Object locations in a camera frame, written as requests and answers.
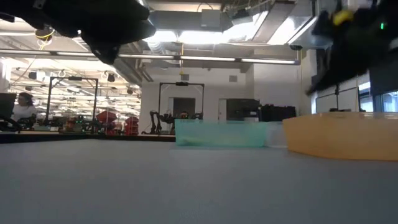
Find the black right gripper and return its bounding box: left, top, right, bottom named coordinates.
left=312, top=0, right=390, bottom=91

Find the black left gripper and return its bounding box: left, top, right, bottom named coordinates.
left=77, top=0, right=157, bottom=65

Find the black pole stand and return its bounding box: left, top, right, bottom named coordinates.
left=329, top=83, right=346, bottom=113

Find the red storage bin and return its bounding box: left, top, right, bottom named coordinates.
left=124, top=115, right=140, bottom=136
left=96, top=110, right=119, bottom=135

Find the orange plastic bin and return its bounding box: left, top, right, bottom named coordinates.
left=282, top=111, right=398, bottom=162

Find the grey ceiling box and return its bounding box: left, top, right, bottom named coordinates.
left=200, top=8, right=223, bottom=32

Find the long ceiling light bar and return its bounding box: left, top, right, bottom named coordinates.
left=0, top=49, right=301, bottom=66

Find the low black cabinet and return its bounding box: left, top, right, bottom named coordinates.
left=257, top=105, right=297, bottom=123

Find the clear plastic bin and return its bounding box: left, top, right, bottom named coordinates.
left=264, top=121, right=289, bottom=149

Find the black monitor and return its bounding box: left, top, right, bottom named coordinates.
left=0, top=92, right=17, bottom=119

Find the teal plastic bin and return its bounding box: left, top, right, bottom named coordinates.
left=174, top=119, right=269, bottom=148

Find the blue-grey table mat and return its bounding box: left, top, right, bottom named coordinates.
left=0, top=138, right=398, bottom=224

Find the black gantry frame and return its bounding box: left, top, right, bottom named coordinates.
left=45, top=75, right=100, bottom=135
left=158, top=82, right=205, bottom=135

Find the yellow cable reel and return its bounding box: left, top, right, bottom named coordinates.
left=34, top=26, right=57, bottom=43

